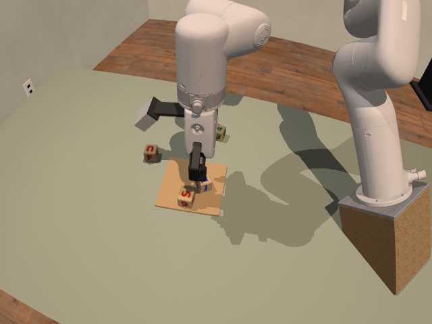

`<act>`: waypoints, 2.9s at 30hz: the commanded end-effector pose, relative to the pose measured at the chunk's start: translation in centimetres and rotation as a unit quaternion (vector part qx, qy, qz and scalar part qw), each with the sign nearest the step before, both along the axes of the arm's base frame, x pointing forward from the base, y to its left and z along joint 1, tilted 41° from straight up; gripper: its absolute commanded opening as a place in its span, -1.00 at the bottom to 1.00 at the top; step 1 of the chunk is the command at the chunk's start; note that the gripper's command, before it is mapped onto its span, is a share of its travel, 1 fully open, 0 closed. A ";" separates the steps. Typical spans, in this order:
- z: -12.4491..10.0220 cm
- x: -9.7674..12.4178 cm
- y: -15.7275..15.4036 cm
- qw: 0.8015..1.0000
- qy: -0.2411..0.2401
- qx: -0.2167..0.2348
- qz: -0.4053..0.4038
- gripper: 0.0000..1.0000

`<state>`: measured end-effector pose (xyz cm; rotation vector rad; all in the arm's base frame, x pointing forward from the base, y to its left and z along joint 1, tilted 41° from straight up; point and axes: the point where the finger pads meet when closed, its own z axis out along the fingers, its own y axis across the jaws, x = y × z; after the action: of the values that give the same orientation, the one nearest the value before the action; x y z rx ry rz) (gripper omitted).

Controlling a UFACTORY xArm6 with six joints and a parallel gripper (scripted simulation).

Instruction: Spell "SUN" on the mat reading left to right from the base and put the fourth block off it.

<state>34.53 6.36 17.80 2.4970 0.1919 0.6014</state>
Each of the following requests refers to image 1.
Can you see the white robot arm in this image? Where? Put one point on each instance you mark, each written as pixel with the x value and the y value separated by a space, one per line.
pixel 214 31

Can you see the orange flat mat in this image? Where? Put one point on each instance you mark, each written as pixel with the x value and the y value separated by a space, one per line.
pixel 176 177

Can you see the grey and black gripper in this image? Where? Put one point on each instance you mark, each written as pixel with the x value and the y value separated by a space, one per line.
pixel 200 130

